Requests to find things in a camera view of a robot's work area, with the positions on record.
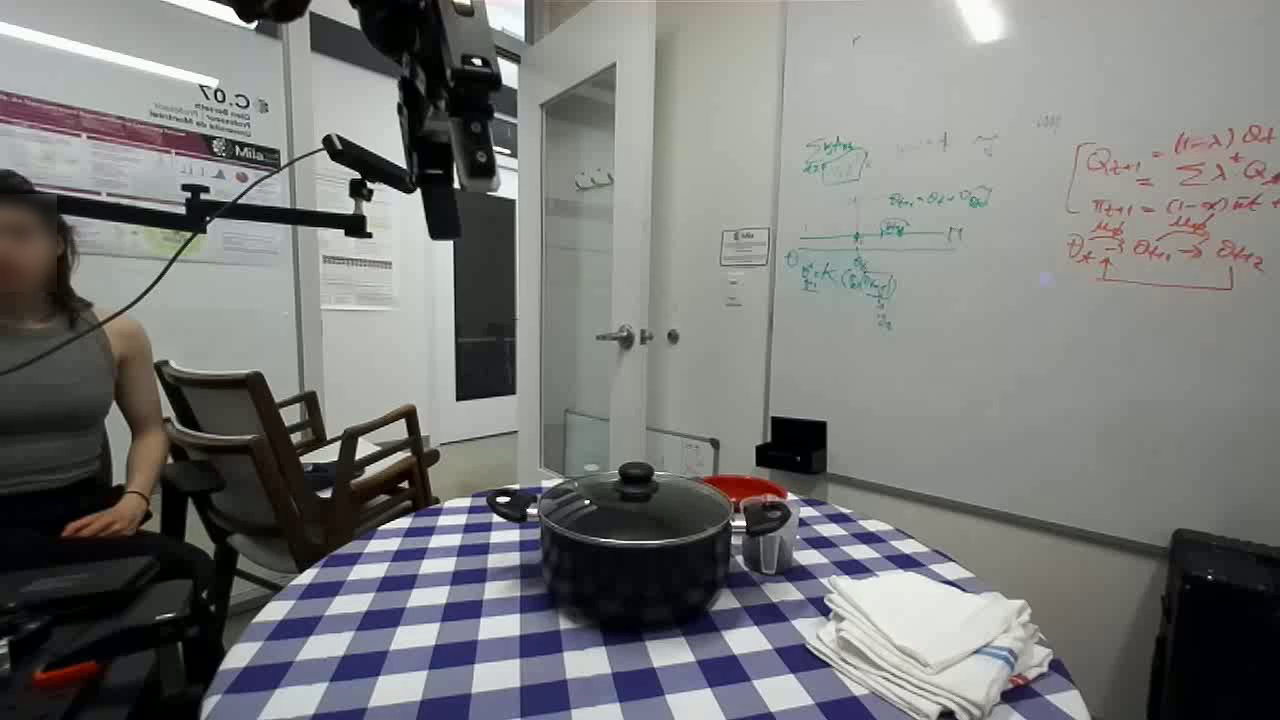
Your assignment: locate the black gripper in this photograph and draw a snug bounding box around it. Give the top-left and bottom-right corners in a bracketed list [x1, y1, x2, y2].
[395, 0, 505, 245]

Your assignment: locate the glass lid with black knob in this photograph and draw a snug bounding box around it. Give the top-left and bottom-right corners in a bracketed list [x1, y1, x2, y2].
[532, 460, 735, 549]

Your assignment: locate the black cooking pot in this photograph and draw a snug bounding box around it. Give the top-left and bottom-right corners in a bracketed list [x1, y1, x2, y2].
[487, 479, 740, 630]

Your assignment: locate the person's left hand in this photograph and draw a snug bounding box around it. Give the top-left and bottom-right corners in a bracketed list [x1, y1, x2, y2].
[60, 490, 154, 542]

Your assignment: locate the dark window pane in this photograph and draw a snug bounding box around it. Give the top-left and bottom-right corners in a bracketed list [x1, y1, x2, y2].
[451, 191, 522, 403]

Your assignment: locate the white paper notice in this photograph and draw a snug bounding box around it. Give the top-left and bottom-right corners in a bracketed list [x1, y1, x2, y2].
[318, 251, 400, 310]

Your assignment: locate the white door with glass panel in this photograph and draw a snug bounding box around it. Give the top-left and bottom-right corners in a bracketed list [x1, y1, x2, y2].
[516, 0, 794, 489]

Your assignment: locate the small white door sign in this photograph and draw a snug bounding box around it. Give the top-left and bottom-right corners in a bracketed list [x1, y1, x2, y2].
[716, 225, 778, 271]

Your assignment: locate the wooden armchair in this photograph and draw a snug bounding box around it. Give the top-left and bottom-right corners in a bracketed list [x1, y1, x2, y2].
[154, 355, 443, 590]

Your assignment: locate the red bowl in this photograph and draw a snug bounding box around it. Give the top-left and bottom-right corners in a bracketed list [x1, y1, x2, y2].
[701, 473, 794, 513]

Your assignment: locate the blue white checkered tablecloth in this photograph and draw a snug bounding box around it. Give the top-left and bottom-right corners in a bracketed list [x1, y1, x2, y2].
[197, 479, 1096, 720]

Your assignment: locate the small black box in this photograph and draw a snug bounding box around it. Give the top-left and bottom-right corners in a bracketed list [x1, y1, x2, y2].
[754, 413, 832, 479]

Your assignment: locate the seated person in grey top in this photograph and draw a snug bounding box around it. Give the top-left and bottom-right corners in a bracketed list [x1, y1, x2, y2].
[0, 167, 175, 576]

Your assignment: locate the grey mug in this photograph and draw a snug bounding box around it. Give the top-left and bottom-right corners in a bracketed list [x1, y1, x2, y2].
[735, 490, 804, 578]

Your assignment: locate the black equipment stand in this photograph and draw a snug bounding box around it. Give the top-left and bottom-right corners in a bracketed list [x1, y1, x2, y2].
[0, 537, 232, 720]

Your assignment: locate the whiteboard with writing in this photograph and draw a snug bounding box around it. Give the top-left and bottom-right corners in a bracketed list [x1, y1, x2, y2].
[767, 0, 1280, 551]

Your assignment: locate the stack of white towels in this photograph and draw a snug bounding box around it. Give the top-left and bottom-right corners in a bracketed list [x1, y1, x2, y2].
[804, 568, 1058, 720]

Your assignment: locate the black stereo camera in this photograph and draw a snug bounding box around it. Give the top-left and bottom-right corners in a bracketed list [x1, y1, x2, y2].
[321, 132, 424, 200]

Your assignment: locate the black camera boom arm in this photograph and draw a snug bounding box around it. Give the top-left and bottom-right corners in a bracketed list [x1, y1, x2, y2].
[52, 174, 375, 245]

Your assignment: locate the thin grey cable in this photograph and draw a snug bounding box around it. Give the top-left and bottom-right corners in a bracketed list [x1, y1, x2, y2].
[0, 139, 334, 381]

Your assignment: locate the wall poster with maroon stripe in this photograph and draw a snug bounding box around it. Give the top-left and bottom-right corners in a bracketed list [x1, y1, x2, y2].
[0, 52, 291, 264]

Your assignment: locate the orange handled black clamp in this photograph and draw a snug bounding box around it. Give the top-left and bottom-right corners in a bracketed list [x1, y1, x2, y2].
[30, 657, 107, 695]

